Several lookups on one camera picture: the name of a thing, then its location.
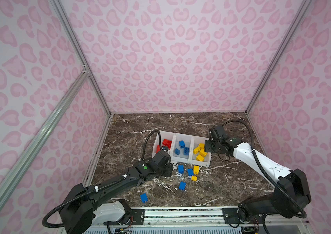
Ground blue brick tall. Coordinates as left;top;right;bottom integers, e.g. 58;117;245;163
178;165;184;174

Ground lone yellow brick front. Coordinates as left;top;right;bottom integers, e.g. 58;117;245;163
193;147;201;154

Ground long red brick slanted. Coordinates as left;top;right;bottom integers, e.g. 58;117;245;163
162;139;172;149

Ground long yellow brick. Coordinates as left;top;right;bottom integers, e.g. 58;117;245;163
196;155;205;162

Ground blue studded brick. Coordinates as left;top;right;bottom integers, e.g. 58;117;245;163
183;147;190;156

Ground lone blue brick front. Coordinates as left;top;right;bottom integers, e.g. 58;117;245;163
140;193;148;203

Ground red brick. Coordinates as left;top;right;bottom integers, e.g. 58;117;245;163
156;145;161;153

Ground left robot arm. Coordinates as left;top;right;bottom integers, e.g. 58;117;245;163
59;150;173;234

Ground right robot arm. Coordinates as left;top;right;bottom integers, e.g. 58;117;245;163
205;125;311;223

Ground white right bin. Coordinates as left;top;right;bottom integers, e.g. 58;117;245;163
188;136;211;167

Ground white bin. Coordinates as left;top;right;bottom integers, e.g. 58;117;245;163
170;133;194;163
188;136;211;167
152;131;176;163

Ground white middle bin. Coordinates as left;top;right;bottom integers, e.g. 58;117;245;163
170;133;194;163

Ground white left bin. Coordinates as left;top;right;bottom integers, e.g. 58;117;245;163
152;131;176;163

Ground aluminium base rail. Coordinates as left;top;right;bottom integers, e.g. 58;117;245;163
83;206;315;234

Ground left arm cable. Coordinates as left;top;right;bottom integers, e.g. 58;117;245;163
42;130;162;228

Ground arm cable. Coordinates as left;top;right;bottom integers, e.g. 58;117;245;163
222;119;307;219
42;130;162;228

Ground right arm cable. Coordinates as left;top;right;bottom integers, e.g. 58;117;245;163
222;119;307;219

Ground diagonal aluminium frame bar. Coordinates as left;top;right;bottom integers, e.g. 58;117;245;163
0;70;90;212

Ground left corner frame post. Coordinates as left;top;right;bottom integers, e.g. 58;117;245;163
49;0;112;117

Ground corner frame post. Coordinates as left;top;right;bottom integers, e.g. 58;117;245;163
245;0;314;116
49;0;112;117

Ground right corner frame post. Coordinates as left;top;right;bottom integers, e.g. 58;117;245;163
245;0;314;116

